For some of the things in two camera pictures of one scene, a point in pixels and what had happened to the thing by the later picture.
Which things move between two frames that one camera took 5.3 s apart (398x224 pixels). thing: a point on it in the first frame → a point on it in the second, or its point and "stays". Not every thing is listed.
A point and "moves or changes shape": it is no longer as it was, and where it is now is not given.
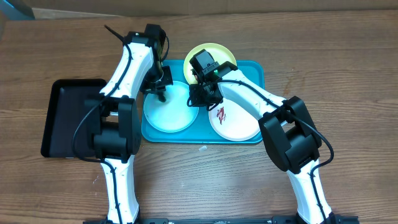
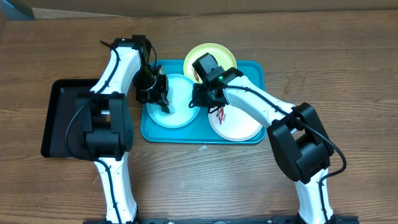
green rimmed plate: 219,53 stays
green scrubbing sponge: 161,98 moves or changes shape
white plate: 232,124 stays
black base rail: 337,219 stays
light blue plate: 174,115 moves or changes shape
